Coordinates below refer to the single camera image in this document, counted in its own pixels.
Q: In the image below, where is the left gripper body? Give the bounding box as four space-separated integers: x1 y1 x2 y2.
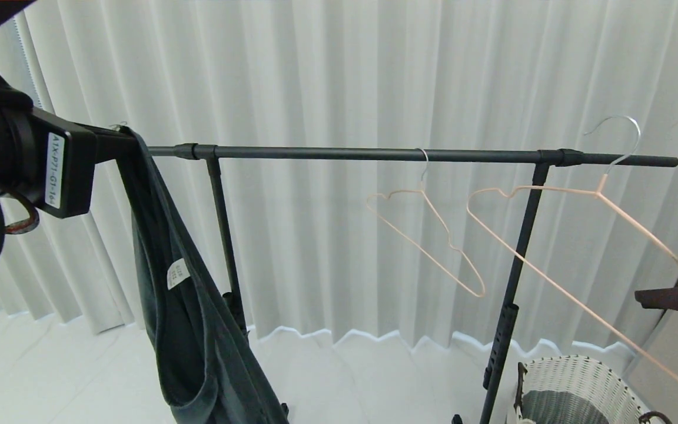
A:
6 108 99 220

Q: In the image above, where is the pink clothes hanger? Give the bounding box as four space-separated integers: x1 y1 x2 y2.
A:
366 148 487 299
467 115 678 410

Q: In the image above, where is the dark green long-sleeved shirt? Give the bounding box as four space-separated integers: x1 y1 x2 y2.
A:
117 125 290 424

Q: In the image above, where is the white laundry basket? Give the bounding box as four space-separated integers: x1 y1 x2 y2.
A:
513 355 672 424

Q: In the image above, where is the black clothes rack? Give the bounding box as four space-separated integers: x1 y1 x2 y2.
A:
148 143 678 424

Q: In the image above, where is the white curtain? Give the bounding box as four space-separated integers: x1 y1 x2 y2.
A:
0 0 678 361

